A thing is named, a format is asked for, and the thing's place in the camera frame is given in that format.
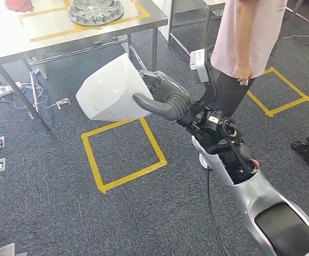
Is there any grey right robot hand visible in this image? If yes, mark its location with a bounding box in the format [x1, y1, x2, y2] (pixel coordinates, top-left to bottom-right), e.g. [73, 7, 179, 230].
[133, 70, 192, 122]

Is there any white triangular plastic part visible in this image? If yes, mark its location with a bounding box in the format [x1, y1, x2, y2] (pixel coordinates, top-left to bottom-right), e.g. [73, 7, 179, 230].
[75, 53, 155, 122]

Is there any yellow floor tape square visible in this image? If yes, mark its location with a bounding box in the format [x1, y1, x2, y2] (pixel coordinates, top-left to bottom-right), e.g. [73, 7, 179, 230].
[247, 66, 309, 118]
[81, 117, 168, 194]

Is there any person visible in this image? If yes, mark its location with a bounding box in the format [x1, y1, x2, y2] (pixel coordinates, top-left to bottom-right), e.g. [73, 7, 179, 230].
[199, 0, 289, 170]

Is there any silver wheel cover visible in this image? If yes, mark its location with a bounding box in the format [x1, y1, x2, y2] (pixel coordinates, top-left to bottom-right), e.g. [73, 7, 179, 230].
[69, 0, 124, 27]

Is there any black silver humanoid robot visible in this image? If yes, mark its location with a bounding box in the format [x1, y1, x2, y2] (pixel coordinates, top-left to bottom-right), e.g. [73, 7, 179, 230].
[291, 134, 309, 168]

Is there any white power strip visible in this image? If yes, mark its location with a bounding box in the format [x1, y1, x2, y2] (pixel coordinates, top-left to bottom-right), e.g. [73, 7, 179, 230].
[0, 82, 22, 97]

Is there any red cap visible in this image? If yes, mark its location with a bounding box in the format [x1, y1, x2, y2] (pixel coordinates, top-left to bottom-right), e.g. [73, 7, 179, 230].
[5, 0, 34, 13]

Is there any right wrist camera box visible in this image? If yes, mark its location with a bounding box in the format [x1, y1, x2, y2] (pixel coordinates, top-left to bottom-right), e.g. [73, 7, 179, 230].
[189, 47, 217, 85]

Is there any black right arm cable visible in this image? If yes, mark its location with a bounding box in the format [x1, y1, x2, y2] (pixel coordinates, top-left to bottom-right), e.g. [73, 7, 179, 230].
[206, 166, 225, 256]

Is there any yellow table tape frame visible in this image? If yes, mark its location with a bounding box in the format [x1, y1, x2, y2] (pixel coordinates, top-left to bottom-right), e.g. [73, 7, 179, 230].
[19, 0, 151, 43]

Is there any white floor cable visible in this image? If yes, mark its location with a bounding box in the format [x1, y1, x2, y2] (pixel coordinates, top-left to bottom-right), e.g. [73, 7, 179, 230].
[0, 82, 64, 121]

